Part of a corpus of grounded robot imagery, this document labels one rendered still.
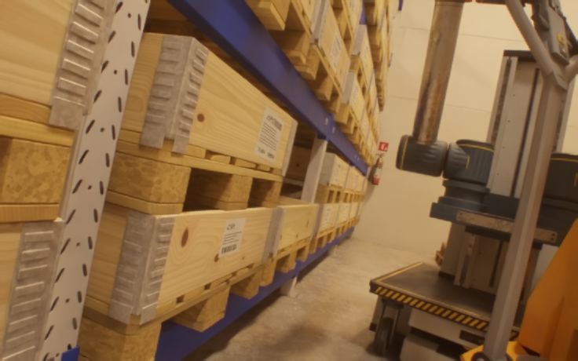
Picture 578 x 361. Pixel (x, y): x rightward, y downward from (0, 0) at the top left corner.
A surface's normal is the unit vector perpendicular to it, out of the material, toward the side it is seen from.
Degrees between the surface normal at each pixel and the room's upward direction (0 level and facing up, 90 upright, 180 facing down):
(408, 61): 90
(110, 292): 90
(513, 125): 90
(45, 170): 90
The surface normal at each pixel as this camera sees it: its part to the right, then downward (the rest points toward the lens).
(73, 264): 0.93, 0.21
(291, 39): -0.28, -0.06
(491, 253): -0.53, -0.11
